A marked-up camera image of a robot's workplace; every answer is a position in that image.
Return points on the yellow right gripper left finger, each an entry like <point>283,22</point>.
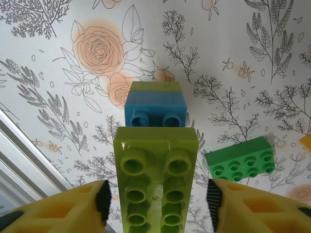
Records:
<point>36,218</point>

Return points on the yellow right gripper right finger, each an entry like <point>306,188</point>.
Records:
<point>233,191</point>

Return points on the green 2x4 lego brick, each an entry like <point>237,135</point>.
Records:
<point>233,155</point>

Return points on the orange 2x2 lego brick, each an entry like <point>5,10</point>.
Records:
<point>306,143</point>

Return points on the lime 2x4 lego brick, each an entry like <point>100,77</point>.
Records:
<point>155,145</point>
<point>155,87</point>

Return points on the blue 2x4 lego brick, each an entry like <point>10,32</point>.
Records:
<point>155,99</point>

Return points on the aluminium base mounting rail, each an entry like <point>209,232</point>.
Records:
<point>19,157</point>

